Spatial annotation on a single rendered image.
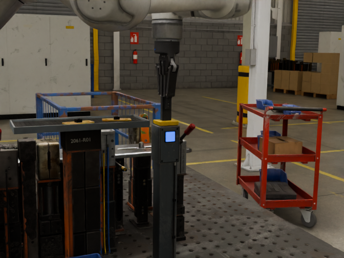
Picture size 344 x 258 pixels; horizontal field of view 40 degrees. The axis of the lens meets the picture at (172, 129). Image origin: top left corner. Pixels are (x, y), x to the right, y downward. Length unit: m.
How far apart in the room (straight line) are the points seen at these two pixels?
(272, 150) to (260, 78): 1.93
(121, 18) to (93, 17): 0.05
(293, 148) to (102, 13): 3.06
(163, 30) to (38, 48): 8.24
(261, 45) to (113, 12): 4.73
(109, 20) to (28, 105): 8.81
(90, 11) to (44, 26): 8.79
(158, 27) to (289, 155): 2.45
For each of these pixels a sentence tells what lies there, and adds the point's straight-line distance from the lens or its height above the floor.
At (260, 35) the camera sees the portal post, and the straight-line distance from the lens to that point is 5.47.
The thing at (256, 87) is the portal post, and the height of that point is 0.95.
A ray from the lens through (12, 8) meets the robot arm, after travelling 0.89.
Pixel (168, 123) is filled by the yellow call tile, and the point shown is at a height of 1.15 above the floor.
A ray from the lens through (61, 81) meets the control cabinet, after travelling 9.64.
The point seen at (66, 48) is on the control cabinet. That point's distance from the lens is 9.64.
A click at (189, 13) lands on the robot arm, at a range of 1.37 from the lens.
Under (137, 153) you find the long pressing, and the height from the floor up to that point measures 1.00.
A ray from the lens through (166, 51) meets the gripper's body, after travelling 1.37.
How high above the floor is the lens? 1.36
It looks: 10 degrees down
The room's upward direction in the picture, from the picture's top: 1 degrees clockwise
